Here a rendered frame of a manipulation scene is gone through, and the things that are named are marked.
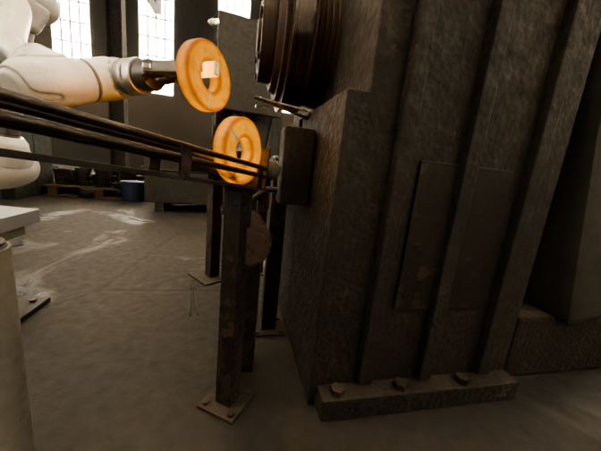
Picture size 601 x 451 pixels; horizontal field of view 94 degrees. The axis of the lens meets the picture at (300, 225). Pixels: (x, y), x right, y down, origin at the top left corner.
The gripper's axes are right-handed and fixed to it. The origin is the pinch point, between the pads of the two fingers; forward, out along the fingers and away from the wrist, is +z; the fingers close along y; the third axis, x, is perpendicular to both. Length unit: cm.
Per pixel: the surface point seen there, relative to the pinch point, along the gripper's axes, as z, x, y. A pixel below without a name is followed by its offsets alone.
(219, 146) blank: 10.1, -18.1, 7.7
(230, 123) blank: 11.3, -13.3, 5.6
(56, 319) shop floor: -75, -85, -1
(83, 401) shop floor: -27, -87, 18
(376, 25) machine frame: 36.7, 11.3, -14.2
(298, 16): 11.9, 21.9, -25.8
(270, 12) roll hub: 1.0, 26.0, -28.8
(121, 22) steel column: -575, 272, -412
